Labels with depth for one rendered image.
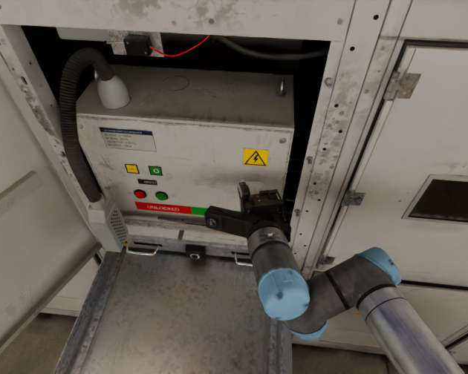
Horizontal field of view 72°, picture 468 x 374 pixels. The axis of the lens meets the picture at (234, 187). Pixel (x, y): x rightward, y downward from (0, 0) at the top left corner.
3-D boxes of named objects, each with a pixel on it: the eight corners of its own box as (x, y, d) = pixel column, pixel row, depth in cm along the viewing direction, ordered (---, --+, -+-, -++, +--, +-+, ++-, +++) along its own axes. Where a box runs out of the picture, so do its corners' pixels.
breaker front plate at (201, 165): (272, 254, 101) (293, 134, 65) (122, 238, 105) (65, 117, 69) (272, 250, 102) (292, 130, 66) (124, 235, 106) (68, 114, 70)
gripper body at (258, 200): (275, 214, 75) (290, 250, 65) (238, 218, 74) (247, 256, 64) (276, 185, 70) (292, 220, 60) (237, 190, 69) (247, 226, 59)
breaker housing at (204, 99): (273, 251, 102) (296, 128, 66) (122, 236, 105) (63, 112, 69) (278, 145, 135) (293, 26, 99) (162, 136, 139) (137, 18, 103)
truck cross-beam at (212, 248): (279, 262, 104) (281, 252, 100) (117, 245, 108) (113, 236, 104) (279, 248, 107) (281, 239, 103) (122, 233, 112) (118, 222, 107)
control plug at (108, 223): (121, 253, 91) (102, 216, 78) (105, 251, 91) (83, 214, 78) (130, 230, 96) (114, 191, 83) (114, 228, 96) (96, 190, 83)
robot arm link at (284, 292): (276, 332, 52) (254, 304, 48) (261, 279, 61) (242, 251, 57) (321, 312, 51) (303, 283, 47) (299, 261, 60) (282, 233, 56)
